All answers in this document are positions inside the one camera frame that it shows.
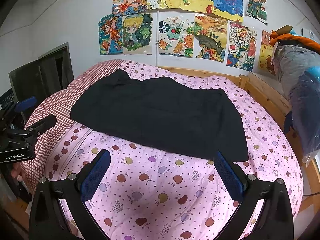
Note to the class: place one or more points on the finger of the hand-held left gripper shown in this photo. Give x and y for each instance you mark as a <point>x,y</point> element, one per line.
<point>26,103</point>
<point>42,126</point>

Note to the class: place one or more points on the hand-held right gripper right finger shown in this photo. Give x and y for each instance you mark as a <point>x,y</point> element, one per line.
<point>228,175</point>

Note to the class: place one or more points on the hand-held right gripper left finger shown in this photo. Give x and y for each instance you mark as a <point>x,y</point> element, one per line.
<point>96,172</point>

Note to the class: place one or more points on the black puffer jacket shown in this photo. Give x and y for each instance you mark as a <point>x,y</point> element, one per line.
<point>162,115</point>

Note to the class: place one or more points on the person's left hand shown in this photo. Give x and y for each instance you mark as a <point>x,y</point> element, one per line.
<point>17,172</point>

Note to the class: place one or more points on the blue plastic crate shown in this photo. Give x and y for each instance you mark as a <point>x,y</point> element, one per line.
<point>6,98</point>

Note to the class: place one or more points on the pink apple print quilt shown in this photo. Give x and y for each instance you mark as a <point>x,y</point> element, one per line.
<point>155,180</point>

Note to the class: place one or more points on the orange cloth bundle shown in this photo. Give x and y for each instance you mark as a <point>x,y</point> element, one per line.
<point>305,41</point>

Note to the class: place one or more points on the wooden bed frame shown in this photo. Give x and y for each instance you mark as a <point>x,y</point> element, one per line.
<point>265,90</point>

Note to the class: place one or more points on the orange-haired girl wall drawing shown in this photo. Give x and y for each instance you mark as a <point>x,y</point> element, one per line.
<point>110,35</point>

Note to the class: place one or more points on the yellow chick wall drawing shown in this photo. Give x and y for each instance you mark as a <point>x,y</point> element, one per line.
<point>265,55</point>

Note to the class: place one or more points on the blond child wall drawing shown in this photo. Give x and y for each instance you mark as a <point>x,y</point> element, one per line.
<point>132,32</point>

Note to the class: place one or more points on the red town wall drawing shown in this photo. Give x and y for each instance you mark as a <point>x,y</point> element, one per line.
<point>241,45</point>

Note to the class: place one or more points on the white wall pipe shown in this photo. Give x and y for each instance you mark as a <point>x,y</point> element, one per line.
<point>157,50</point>

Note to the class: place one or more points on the landscape wall drawing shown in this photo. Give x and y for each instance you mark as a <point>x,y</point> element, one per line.
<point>210,37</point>

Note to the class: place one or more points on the swimming girl wall drawing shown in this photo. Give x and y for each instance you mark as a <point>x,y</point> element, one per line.
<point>130,1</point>

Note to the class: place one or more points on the orange fruit juice wall drawing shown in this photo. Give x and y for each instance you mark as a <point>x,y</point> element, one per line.
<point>175,35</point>

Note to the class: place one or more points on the white wall socket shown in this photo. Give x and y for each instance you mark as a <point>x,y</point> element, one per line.
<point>308,33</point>

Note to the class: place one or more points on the red-haired boy wall drawing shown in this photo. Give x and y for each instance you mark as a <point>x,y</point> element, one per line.
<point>253,0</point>

